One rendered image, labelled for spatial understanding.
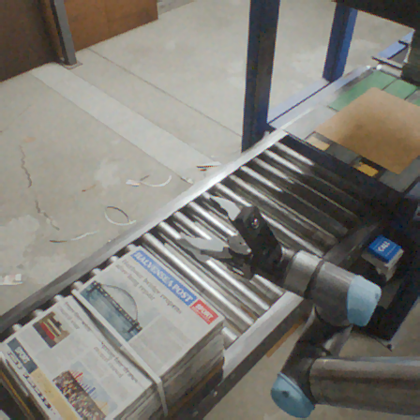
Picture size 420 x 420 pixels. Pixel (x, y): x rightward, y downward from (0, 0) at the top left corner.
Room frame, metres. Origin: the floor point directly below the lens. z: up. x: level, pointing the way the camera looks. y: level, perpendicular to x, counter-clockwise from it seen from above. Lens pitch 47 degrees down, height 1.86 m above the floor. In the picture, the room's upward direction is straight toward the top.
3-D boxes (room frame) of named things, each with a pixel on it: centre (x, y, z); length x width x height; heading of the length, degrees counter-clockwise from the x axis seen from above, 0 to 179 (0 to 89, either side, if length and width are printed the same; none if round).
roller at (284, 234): (0.97, -0.18, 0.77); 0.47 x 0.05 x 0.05; 45
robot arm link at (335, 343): (0.40, -0.21, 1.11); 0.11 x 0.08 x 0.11; 147
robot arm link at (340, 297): (0.41, -0.22, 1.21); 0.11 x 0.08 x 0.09; 57
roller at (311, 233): (1.02, -0.22, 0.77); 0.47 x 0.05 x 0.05; 45
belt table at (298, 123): (1.51, -0.71, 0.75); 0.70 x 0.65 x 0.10; 135
